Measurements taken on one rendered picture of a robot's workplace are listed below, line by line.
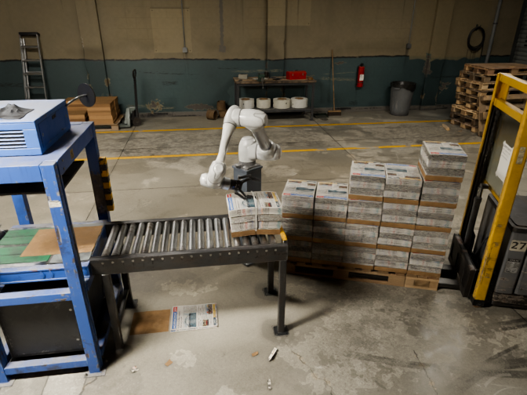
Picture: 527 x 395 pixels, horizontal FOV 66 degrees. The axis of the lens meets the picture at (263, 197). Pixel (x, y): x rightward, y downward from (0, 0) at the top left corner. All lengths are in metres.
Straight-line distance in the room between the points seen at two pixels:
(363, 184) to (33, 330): 2.68
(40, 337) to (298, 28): 8.38
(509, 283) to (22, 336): 3.71
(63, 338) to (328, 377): 1.84
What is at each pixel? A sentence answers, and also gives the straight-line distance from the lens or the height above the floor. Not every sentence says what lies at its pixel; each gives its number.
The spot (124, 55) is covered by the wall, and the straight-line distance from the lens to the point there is 9.92.
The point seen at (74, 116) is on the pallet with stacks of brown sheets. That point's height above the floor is 0.32.
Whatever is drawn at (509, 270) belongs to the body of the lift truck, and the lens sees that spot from 3.90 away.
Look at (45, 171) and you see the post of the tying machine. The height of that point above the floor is 1.51.
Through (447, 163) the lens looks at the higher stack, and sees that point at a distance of 3.52.
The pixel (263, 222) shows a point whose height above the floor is 0.91.
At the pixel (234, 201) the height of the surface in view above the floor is 1.03.
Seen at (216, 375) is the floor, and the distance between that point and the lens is 3.09.
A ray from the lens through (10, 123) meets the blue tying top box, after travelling 2.65.
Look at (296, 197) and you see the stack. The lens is 3.57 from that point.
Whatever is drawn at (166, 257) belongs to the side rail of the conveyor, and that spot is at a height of 0.78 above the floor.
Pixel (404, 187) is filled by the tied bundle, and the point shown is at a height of 0.98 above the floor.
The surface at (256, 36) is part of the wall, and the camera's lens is 9.84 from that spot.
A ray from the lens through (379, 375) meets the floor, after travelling 3.18.
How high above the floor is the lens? 2.31
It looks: 25 degrees down
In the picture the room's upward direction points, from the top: straight up
